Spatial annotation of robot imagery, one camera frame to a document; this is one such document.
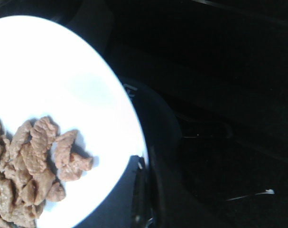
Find light blue plate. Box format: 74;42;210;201
0;16;147;228

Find brown meat pieces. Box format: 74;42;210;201
0;117;93;228

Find black glass cooktop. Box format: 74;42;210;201
0;0;288;228

